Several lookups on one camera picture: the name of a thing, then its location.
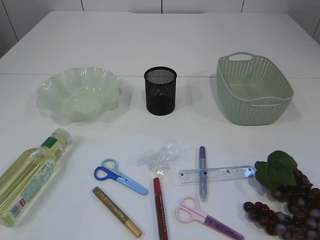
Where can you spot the gold glitter pen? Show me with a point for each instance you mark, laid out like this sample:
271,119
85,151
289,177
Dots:
117,212

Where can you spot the silver glitter pen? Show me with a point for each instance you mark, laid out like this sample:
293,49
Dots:
202,174

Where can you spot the clear plastic ruler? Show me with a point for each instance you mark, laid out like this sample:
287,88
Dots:
191,176

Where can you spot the yellow oil bottle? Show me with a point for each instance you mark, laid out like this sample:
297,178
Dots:
24,181

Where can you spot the red glitter pen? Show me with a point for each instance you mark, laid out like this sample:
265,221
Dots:
160,210

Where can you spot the pale green wavy plate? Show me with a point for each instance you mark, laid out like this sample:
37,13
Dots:
80,94

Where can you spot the pink scissors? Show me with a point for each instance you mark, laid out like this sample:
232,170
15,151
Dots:
189,210

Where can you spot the clear plastic sheet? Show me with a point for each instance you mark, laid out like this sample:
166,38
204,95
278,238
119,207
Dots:
160,161

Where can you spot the blue scissors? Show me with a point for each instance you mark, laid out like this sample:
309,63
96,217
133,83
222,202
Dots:
109,169

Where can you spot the black mesh pen holder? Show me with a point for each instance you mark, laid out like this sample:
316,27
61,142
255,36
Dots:
160,90

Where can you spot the red artificial grape bunch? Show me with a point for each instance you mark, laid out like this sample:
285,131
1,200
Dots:
280,174

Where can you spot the green woven plastic basket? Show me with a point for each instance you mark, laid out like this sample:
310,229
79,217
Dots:
252,92

